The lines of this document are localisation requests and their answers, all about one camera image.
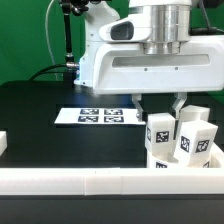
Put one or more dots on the white round stool seat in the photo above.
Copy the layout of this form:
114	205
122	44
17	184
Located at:
171	162

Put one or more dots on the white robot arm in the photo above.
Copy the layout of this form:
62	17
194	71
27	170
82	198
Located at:
152	50

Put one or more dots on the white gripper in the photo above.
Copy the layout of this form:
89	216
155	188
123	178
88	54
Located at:
126	69

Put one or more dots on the white U-shaped fence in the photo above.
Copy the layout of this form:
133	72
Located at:
124	181

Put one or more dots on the white marker sheet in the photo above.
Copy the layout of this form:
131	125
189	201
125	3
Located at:
98	116

